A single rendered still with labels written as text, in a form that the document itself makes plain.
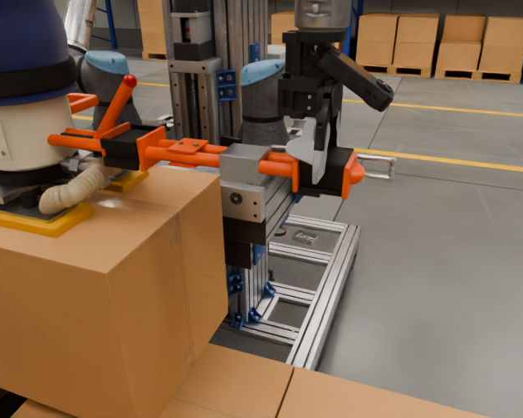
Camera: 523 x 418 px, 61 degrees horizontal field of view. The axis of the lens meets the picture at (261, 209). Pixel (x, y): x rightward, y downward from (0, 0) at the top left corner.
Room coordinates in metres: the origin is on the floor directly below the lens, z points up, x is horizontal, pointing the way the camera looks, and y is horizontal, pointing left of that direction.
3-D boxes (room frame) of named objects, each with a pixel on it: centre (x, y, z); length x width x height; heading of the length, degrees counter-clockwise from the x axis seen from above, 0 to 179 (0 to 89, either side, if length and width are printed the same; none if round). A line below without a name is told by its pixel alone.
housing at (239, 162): (0.69, 0.03, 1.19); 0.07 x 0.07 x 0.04; 70
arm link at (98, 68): (1.38, 0.46, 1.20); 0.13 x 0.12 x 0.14; 80
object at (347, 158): (0.63, -0.10, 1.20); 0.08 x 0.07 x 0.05; 70
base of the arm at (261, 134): (1.20, -0.01, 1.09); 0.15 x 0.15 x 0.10
